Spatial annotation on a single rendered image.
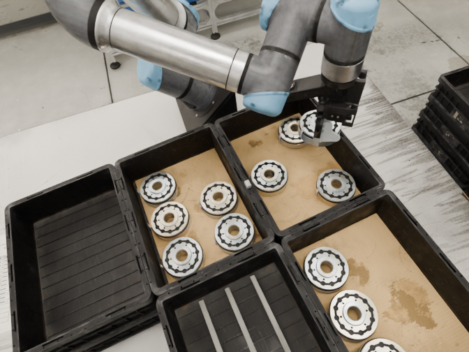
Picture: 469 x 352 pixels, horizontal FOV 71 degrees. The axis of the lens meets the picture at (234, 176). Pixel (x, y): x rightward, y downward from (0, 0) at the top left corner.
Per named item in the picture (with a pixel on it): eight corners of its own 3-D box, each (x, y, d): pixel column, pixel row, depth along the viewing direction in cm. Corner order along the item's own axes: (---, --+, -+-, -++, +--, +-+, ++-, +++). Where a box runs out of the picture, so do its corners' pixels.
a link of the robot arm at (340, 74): (319, 63, 59) (327, 35, 63) (317, 83, 63) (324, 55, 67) (363, 69, 58) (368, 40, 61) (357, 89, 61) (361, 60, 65)
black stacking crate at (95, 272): (32, 223, 97) (5, 206, 87) (128, 184, 101) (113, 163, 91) (48, 365, 76) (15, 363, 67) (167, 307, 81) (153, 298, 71)
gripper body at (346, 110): (351, 130, 71) (364, 89, 61) (311, 123, 73) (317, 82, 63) (355, 105, 75) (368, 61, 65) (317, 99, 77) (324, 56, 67)
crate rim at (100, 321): (10, 209, 89) (3, 205, 87) (116, 165, 93) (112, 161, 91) (20, 364, 68) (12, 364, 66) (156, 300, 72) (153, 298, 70)
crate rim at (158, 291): (116, 165, 93) (112, 161, 91) (213, 126, 97) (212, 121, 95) (156, 300, 72) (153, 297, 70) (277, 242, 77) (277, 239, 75)
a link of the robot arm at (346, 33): (337, -26, 54) (390, -17, 51) (326, 34, 63) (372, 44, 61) (320, 1, 51) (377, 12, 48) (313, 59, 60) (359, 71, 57)
